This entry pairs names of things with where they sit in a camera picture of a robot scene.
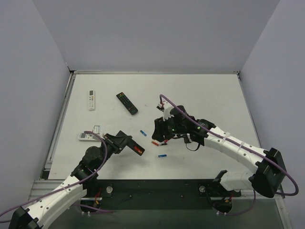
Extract red orange battery top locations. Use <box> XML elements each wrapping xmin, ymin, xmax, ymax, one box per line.
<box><xmin>134</xmin><ymin>147</ymin><xmax>143</xmax><ymax>155</ymax></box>

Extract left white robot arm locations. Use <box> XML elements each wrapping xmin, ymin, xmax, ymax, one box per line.
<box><xmin>9</xmin><ymin>131</ymin><xmax>133</xmax><ymax>229</ymax></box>

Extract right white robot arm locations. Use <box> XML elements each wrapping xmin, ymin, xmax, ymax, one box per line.
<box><xmin>152</xmin><ymin>102</ymin><xmax>286</xmax><ymax>198</ymax></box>

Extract white remote lying sideways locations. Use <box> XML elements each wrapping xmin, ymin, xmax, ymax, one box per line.
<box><xmin>78</xmin><ymin>132</ymin><xmax>99</xmax><ymax>142</ymax></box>

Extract black TV remote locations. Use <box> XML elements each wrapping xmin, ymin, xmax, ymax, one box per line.
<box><xmin>116</xmin><ymin>92</ymin><xmax>138</xmax><ymax>115</ymax></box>

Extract white air conditioner remote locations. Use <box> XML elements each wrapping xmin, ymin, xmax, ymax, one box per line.
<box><xmin>88</xmin><ymin>90</ymin><xmax>95</xmax><ymax>111</ymax></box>

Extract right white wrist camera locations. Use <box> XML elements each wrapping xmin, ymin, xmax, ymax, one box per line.
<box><xmin>156</xmin><ymin>101</ymin><xmax>175</xmax><ymax>121</ymax></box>

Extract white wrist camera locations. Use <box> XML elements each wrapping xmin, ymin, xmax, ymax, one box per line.
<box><xmin>156</xmin><ymin>101</ymin><xmax>175</xmax><ymax>121</ymax></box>
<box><xmin>92</xmin><ymin>125</ymin><xmax>101</xmax><ymax>135</ymax></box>

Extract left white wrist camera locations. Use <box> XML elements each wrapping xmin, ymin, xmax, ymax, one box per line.
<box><xmin>92</xmin><ymin>125</ymin><xmax>101</xmax><ymax>135</ymax></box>

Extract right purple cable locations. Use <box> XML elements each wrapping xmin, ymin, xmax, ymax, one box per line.
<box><xmin>159</xmin><ymin>94</ymin><xmax>300</xmax><ymax>217</ymax></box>

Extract aluminium frame rail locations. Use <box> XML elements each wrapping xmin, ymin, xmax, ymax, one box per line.
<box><xmin>28</xmin><ymin>179</ymin><xmax>281</xmax><ymax>200</ymax></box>

